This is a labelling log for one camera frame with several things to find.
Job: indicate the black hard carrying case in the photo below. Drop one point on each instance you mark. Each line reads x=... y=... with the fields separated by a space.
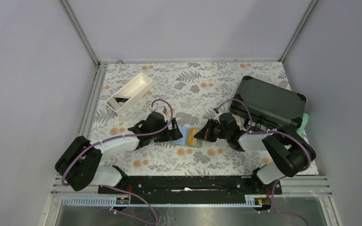
x=271 y=105

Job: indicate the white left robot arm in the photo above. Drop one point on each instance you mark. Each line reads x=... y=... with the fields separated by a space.
x=81 y=165

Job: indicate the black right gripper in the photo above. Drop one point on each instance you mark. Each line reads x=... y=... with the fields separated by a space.
x=205 y=133

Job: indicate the green card holder wallet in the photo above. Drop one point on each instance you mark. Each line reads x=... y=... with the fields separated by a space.
x=182 y=141

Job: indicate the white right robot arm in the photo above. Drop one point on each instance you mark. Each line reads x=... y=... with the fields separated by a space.
x=289 y=152

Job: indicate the mint green cylindrical object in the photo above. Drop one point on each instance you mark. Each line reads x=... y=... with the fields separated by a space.
x=300 y=130

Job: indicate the floral patterned table mat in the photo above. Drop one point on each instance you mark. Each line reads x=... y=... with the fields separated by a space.
x=193 y=90

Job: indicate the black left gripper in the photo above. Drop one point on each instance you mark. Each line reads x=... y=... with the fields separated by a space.
x=170 y=134

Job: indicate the white rectangular plastic tray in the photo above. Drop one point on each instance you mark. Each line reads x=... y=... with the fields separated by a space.
x=135 y=89

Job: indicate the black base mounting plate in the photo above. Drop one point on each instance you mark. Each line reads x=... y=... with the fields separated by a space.
x=193 y=189

